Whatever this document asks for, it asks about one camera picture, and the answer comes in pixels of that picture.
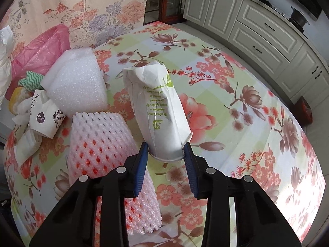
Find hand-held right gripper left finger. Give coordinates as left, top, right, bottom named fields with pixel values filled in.
left=29, top=142, right=149, bottom=247

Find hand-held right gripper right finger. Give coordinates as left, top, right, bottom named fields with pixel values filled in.
left=183, top=142, right=302, bottom=247

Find pink foam fruit net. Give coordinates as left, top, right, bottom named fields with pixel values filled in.
left=66, top=111, right=162, bottom=236

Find white paper cup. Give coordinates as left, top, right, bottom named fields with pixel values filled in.
left=122, top=63, right=193, bottom=163

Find stepped white foam block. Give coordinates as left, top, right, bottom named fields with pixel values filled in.
left=46, top=48, right=109, bottom=114

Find ornament-print tissue packet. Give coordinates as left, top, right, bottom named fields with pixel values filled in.
left=28, top=90, right=68, bottom=138

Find plain white tissue pack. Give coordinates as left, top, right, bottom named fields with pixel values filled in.
left=14, top=127, right=43, bottom=168

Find white tissue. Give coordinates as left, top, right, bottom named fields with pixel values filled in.
left=12, top=99, right=34, bottom=132

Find green striped cloth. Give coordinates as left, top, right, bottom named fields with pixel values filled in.
left=18, top=71, right=46, bottom=92

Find yellow sponge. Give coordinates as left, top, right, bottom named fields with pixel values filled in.
left=8, top=87, right=27, bottom=114

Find pink plastic trash bag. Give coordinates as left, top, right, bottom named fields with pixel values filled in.
left=5, top=24, right=71, bottom=101

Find white plastic bag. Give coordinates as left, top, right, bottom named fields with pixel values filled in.
left=0, top=25, right=15, bottom=106

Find red floor bin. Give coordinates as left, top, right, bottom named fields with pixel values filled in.
left=295, top=96, right=313, bottom=126

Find white base kitchen cabinets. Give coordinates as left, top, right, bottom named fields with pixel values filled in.
left=183, top=0, right=329, bottom=103

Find wooden glass-door cabinet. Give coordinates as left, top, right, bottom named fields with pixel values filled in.
left=144, top=0, right=189, bottom=26

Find floral curtain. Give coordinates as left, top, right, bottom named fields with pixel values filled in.
left=0, top=0, right=151, bottom=50

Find black gas stove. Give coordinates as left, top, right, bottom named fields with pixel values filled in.
left=254, top=0, right=309, bottom=31

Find black cooking pot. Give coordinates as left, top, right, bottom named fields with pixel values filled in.
left=289, top=6, right=310, bottom=27

